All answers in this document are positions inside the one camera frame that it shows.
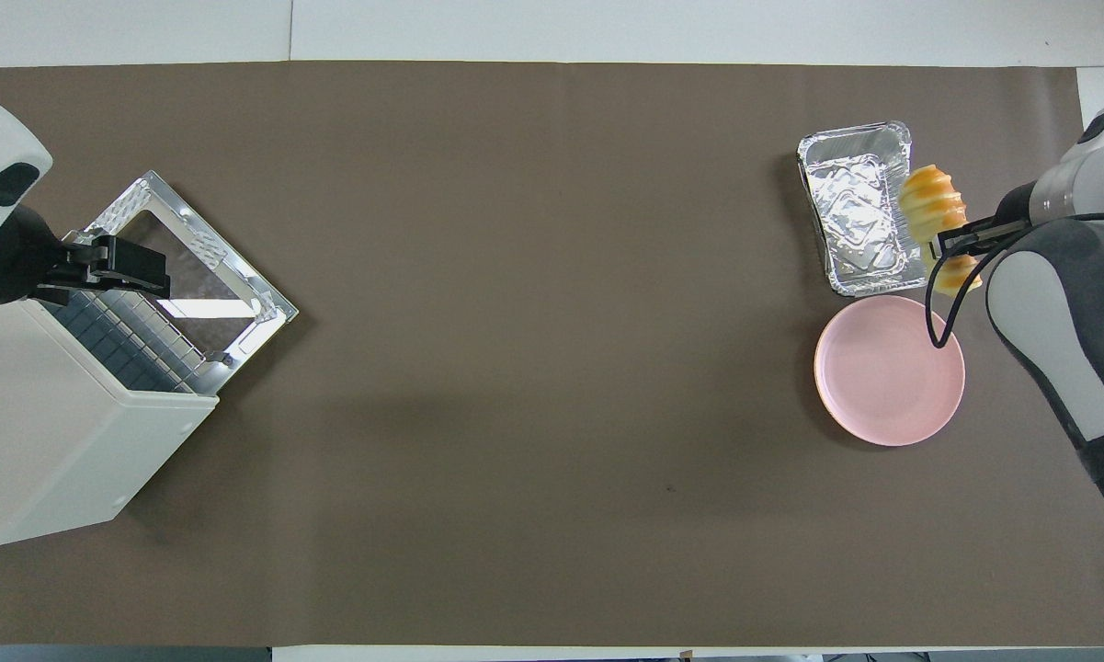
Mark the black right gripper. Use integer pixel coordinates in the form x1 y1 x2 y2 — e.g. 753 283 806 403
928 180 1044 261

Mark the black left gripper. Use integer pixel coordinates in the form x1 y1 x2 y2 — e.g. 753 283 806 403
0 204 171 307

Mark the golden twisted bread loaf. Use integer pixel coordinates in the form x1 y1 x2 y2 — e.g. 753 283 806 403
899 164 983 297

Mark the silver aluminium foil tray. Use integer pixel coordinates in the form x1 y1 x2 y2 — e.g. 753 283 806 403
797 120 947 297

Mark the cream toaster oven body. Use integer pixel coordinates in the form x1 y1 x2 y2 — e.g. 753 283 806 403
0 276 220 546

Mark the pink round plate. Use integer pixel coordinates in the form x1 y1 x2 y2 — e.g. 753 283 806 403
814 294 966 448

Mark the brown table mat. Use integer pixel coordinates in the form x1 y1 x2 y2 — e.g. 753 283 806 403
0 61 1104 647

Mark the oven wire rack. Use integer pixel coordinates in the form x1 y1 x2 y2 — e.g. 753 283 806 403
41 290 208 394

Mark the glass oven door silver frame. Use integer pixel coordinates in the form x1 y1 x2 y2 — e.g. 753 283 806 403
83 170 300 369

